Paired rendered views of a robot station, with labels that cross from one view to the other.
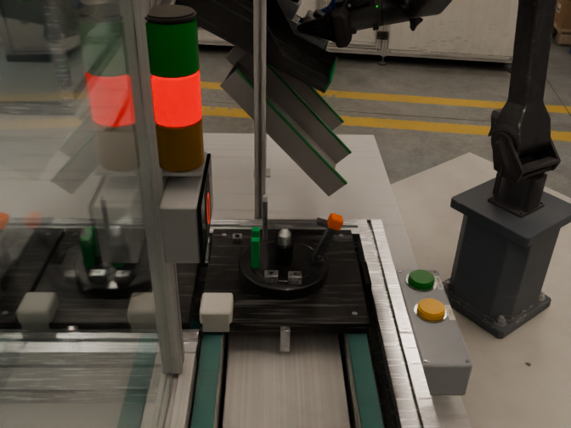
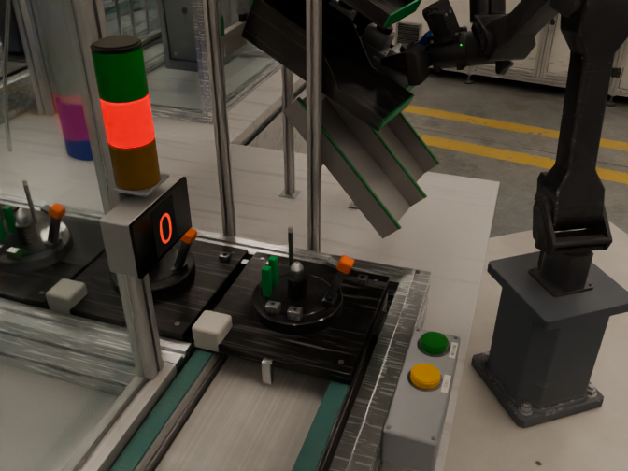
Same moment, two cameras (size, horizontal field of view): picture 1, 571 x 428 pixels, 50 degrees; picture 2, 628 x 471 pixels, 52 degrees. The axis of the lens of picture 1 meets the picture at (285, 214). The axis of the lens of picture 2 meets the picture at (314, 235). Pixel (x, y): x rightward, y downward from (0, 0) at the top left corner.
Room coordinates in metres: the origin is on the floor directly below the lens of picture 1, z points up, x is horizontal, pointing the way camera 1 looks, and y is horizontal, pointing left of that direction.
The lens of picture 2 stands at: (0.04, -0.30, 1.59)
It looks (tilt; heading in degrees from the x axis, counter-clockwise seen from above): 32 degrees down; 20
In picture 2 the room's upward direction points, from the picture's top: straight up
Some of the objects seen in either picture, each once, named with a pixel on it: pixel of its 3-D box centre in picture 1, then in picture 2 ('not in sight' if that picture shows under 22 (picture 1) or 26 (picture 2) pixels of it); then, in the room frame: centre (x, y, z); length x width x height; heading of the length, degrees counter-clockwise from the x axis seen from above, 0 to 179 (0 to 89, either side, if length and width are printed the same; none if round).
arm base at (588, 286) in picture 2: (518, 186); (563, 261); (0.85, -0.37, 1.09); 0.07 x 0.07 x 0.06; 38
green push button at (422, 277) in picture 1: (421, 281); (434, 345); (0.77, -0.21, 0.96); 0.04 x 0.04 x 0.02
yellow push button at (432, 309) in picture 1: (431, 311); (424, 378); (0.70, -0.22, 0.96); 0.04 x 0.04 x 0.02
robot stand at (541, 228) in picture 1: (502, 254); (546, 335); (0.85, -0.37, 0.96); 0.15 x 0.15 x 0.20; 38
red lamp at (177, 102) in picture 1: (175, 93); (127, 117); (0.58, 0.11, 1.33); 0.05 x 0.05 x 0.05
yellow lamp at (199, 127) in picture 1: (178, 140); (135, 160); (0.58, 0.11, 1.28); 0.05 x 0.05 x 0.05
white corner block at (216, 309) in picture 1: (216, 312); (212, 331); (0.67, 0.10, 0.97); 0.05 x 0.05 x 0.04; 2
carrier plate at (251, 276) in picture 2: (283, 275); (297, 309); (0.77, 0.00, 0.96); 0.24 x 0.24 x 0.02; 2
